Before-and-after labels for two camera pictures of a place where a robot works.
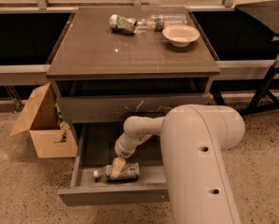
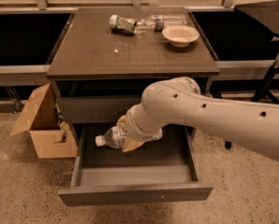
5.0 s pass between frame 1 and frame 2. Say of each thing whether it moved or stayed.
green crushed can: stayed
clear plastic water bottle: stayed
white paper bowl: stayed
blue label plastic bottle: moved
